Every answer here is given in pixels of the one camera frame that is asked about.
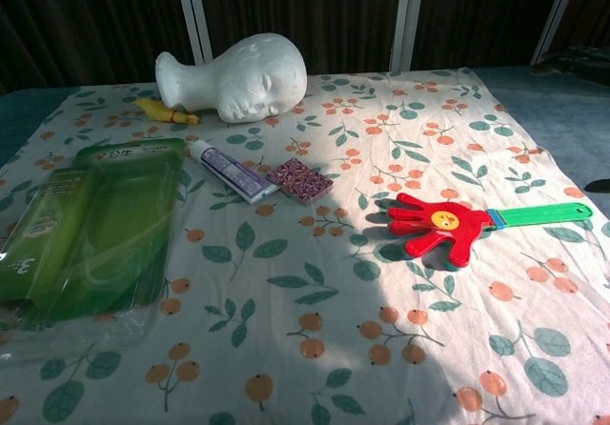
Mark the white aluminium partition post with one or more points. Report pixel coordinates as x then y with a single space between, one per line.
555 13
405 15
195 10

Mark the black equipment beside table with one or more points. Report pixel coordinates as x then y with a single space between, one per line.
576 60

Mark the white purple toothpaste tube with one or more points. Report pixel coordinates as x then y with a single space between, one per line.
229 170

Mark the yellow rubber chicken toy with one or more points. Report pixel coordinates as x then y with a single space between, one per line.
157 110

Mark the small magenta patterned box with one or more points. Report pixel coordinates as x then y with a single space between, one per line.
300 181

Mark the floral leaf print tablecloth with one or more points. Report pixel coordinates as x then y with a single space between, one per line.
310 325

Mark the white foam mannequin head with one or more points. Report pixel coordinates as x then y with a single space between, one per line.
248 79

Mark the green clear blister package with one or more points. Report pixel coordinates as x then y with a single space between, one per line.
95 234

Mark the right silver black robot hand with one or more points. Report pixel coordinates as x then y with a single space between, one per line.
599 187

